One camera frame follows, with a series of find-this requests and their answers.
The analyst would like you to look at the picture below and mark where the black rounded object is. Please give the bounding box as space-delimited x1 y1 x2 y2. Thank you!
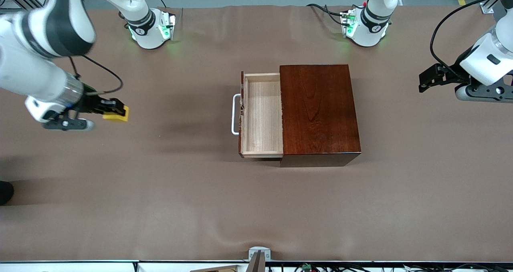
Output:
0 181 15 206

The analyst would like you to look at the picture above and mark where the yellow block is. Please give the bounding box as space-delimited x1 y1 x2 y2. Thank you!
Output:
102 105 130 123

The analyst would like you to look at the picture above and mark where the aluminium profile post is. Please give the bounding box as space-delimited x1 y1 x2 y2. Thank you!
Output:
480 0 503 14

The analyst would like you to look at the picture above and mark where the grey metal camera bracket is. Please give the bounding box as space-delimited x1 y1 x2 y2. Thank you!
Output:
246 246 271 272

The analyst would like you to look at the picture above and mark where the dark wooden drawer cabinet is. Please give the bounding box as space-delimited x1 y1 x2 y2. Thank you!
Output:
279 64 362 168

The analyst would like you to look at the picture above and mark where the tan board piece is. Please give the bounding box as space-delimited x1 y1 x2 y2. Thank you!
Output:
190 265 241 272

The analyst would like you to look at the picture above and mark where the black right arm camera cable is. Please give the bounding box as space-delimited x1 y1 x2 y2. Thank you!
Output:
67 55 123 94

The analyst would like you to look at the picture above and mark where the brown table cover sheet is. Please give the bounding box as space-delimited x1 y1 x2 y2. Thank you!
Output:
0 4 513 263

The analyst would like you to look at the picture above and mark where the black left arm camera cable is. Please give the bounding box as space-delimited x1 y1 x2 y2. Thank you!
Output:
430 0 501 82

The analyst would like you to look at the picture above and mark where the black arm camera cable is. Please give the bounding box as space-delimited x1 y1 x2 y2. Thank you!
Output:
67 55 123 94
430 0 501 82

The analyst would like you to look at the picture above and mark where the silver base connector plate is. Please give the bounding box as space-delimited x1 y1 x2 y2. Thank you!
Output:
160 12 177 41
340 8 358 38

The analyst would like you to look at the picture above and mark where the light wood drawer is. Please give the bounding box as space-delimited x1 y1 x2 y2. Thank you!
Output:
239 71 284 159

